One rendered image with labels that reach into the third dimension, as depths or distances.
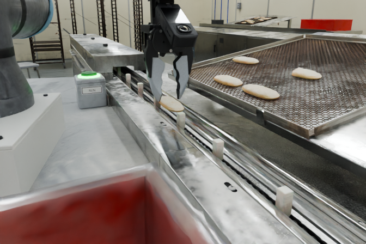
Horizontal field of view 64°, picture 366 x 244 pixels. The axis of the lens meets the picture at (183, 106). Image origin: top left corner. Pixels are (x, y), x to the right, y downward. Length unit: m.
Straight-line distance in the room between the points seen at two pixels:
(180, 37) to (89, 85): 0.34
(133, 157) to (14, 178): 0.18
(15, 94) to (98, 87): 0.28
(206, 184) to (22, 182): 0.24
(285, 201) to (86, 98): 0.57
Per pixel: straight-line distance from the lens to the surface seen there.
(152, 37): 0.58
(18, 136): 0.43
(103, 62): 1.02
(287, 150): 0.55
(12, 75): 0.54
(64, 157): 0.53
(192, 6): 8.36
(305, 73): 0.67
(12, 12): 0.57
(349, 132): 0.46
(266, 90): 0.58
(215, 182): 0.35
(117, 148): 0.54
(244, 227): 0.29
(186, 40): 0.50
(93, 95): 0.78
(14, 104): 0.53
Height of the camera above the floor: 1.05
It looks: 17 degrees down
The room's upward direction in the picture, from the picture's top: straight up
